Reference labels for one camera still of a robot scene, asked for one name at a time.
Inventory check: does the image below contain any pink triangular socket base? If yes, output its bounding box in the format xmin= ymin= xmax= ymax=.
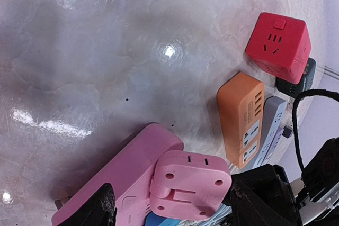
xmin=51 ymin=123 xmax=184 ymax=225

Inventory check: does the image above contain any blue square plug adapter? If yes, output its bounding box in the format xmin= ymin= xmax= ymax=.
xmin=144 ymin=211 xmax=212 ymax=226

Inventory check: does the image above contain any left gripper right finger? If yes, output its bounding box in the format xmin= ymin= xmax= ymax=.
xmin=230 ymin=180 xmax=273 ymax=225

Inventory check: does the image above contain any orange power strip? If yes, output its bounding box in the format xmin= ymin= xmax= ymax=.
xmin=217 ymin=72 xmax=265 ymax=169

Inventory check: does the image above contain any dark green cube adapter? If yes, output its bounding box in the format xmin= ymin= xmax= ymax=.
xmin=275 ymin=57 xmax=317 ymax=96

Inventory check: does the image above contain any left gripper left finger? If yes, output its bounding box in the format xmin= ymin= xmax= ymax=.
xmin=60 ymin=183 xmax=117 ymax=226

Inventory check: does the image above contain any purple power strip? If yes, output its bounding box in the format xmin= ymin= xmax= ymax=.
xmin=263 ymin=126 xmax=283 ymax=164

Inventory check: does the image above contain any red cube plug adapter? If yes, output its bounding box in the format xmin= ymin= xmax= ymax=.
xmin=245 ymin=12 xmax=311 ymax=84

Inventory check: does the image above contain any dark blue plug charger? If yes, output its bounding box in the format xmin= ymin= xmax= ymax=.
xmin=282 ymin=126 xmax=293 ymax=139

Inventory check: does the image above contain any pink square plug adapter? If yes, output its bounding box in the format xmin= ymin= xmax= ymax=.
xmin=149 ymin=150 xmax=232 ymax=221

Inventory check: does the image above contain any light blue power strip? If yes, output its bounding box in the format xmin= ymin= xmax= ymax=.
xmin=249 ymin=96 xmax=287 ymax=169

